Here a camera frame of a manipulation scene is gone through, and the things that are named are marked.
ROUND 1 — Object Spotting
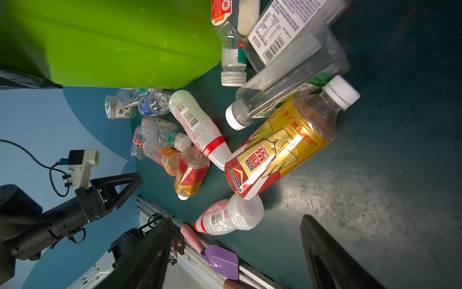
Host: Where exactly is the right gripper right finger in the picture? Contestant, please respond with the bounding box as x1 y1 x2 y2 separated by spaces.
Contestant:
300 215 384 289

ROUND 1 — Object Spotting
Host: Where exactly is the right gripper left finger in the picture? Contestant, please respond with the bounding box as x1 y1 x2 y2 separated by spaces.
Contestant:
96 217 173 289

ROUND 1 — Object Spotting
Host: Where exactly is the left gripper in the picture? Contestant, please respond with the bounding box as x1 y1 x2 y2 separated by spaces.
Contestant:
75 172 143 223

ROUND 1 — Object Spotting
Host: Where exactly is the gold red label tea bottle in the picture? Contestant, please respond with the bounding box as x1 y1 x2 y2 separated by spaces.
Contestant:
225 75 360 200

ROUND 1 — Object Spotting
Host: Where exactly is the yellow cap red label bottle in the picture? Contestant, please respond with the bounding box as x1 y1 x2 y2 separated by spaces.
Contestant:
130 126 145 160

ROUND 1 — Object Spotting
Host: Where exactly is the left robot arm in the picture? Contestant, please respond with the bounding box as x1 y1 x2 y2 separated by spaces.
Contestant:
1 173 143 284

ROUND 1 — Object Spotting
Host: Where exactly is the green bin with black liner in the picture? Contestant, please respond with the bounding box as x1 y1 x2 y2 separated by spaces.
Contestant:
1 1 221 89

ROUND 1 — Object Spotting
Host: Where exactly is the orange label white cap bottle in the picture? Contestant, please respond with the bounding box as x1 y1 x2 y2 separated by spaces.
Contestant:
143 140 181 177

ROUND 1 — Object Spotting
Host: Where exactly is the clear bottle green neck band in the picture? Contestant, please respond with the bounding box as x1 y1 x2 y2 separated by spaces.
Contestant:
141 118 192 152

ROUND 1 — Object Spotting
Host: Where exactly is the blue cap clear water bottle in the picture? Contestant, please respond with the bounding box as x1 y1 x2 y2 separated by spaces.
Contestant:
138 89 171 118

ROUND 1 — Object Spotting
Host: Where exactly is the white bottle red cap lower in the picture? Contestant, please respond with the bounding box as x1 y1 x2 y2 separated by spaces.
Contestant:
193 195 264 236

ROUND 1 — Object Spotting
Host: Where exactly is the white bottle red cap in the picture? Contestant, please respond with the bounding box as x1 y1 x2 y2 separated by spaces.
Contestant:
193 195 264 236
168 90 231 171

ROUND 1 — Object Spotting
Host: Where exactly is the white bottle red cap upper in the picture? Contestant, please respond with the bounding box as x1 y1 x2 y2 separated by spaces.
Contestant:
168 90 231 171

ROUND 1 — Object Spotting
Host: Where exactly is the clear square bottle white cap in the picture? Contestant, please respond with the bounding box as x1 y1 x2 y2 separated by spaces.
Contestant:
225 24 350 130

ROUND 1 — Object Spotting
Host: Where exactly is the tall red white label bottle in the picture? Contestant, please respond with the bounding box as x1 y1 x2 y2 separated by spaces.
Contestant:
211 0 261 87

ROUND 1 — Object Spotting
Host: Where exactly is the purple text label bottle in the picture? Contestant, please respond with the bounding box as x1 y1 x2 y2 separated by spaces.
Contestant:
243 0 353 72

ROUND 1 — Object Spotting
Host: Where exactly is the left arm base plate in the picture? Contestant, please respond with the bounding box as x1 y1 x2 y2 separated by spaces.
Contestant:
109 228 145 269

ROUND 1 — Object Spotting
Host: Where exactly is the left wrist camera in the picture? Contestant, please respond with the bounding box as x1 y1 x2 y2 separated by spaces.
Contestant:
59 150 100 189

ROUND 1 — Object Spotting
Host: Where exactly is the purple shovel pink handle front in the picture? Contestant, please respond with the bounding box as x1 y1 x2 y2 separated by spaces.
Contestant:
180 225 239 281

